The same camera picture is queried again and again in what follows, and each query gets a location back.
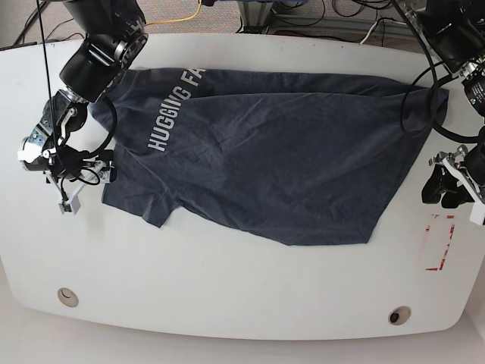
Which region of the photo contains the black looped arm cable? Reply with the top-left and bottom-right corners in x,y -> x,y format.
399,62 -> 485,145

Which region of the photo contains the yellow cable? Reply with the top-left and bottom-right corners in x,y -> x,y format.
145,0 -> 202,27

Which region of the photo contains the dark blue t-shirt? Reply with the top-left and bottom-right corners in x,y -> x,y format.
89,68 -> 429,246

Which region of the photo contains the red tape rectangle marking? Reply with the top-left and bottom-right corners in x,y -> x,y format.
420,215 -> 456,271

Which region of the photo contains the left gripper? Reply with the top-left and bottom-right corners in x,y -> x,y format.
421,144 -> 484,226

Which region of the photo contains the right table grommet hole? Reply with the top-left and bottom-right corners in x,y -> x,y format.
388,306 -> 411,326

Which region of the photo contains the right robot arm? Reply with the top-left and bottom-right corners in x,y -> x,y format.
17,1 -> 148,213

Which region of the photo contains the table grommet hole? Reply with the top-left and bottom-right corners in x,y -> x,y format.
58,287 -> 79,308
388,306 -> 411,326

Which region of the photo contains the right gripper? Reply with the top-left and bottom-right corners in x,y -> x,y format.
44,149 -> 117,215

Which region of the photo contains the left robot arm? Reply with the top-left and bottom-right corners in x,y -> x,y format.
393,1 -> 484,225

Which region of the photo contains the left table grommet hole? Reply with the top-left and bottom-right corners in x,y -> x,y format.
58,287 -> 79,308

